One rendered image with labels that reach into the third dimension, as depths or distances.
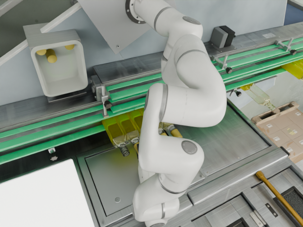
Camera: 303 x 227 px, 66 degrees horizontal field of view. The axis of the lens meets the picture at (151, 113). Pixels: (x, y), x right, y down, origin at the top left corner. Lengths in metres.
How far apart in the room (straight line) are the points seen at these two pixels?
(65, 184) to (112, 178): 0.19
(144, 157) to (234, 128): 0.91
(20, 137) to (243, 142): 1.02
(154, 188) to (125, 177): 0.41
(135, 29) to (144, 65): 0.18
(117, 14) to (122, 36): 0.10
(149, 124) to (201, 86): 0.14
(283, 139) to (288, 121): 0.51
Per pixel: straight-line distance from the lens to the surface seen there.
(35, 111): 1.05
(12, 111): 1.08
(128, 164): 1.05
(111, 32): 0.95
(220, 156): 1.20
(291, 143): 4.83
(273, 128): 4.88
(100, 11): 0.90
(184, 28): 0.72
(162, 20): 0.79
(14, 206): 1.05
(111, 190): 1.00
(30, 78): 1.06
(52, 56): 0.94
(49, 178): 1.06
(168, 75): 0.66
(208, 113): 0.50
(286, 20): 1.95
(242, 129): 1.36
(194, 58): 0.54
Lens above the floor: 1.60
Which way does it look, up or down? 35 degrees down
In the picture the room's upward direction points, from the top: 146 degrees clockwise
